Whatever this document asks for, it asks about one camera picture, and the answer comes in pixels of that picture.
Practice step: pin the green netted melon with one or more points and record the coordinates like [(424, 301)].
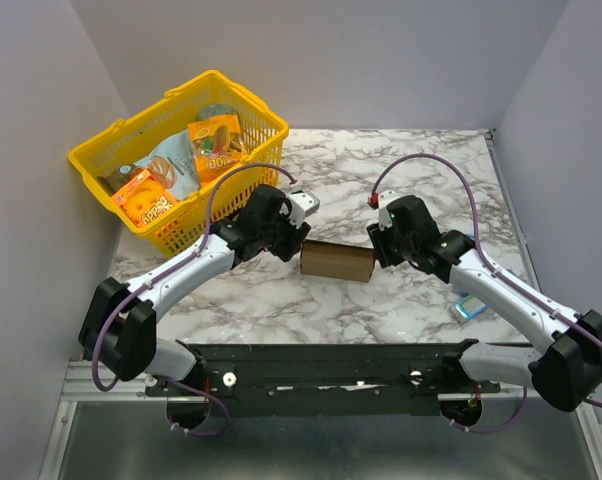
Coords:
[(210, 110)]

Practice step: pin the orange scrub daddy sponge box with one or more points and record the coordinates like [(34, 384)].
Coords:
[(144, 199)]

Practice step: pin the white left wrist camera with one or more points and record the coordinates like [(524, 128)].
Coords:
[(303, 204)]

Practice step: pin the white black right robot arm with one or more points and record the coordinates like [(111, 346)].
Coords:
[(563, 362)]

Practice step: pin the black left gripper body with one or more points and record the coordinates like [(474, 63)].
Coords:
[(283, 239)]

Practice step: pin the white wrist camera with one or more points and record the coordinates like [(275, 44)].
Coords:
[(380, 202), (303, 204)]

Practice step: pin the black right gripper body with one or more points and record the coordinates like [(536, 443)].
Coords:
[(381, 245)]

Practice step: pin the orange mango gummy bag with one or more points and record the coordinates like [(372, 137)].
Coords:
[(217, 145)]

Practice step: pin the yellow plastic shopping basket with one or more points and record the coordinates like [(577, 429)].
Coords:
[(157, 139)]

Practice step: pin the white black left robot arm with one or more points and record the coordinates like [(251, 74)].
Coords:
[(120, 328)]

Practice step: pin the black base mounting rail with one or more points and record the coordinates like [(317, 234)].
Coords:
[(322, 380)]

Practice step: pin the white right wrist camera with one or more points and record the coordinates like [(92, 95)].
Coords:
[(380, 202)]

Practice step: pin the light blue cassava chips bag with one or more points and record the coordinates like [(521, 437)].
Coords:
[(171, 163)]

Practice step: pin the brown cardboard box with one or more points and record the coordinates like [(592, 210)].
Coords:
[(337, 261)]

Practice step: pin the small blue white packet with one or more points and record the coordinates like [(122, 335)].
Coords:
[(467, 308)]

